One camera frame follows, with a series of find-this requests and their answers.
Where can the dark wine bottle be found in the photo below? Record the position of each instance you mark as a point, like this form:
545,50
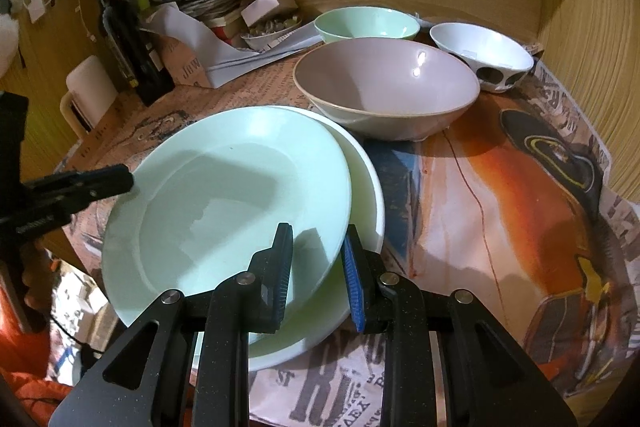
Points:
125,42

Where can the person's left hand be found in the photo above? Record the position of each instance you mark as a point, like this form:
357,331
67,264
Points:
35,274

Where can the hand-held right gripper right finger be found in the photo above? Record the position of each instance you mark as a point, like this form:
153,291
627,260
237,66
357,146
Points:
352,287

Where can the newspaper print table cover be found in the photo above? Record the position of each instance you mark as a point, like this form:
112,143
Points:
500,207

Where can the small white box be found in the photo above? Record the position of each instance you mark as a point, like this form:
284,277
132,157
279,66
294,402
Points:
265,7

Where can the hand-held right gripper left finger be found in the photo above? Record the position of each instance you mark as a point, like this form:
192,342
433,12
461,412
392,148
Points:
282,277

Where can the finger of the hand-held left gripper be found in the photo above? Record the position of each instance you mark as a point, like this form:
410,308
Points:
85,184

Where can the mint green bowl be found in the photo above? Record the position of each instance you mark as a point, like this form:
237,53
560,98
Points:
367,23

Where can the white bowl black dots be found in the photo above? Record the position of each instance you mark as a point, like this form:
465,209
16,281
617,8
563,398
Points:
480,47

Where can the mint green plate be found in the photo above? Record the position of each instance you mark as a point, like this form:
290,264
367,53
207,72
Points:
225,187

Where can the mauve bowl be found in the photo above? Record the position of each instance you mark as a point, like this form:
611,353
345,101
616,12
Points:
385,77

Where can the small dish of trinkets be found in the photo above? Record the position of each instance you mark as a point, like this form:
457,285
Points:
270,33

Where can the white paper sheet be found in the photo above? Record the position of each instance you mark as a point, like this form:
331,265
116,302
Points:
225,57

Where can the red small container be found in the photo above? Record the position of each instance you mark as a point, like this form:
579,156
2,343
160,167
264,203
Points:
221,31

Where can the white charger plug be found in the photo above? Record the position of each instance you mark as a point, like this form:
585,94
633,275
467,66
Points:
37,7

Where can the white plate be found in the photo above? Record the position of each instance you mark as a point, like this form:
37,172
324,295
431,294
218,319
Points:
369,192

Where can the pink mug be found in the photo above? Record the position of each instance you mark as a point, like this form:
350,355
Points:
90,82

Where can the orange clothing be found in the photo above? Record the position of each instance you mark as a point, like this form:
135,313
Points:
30,382

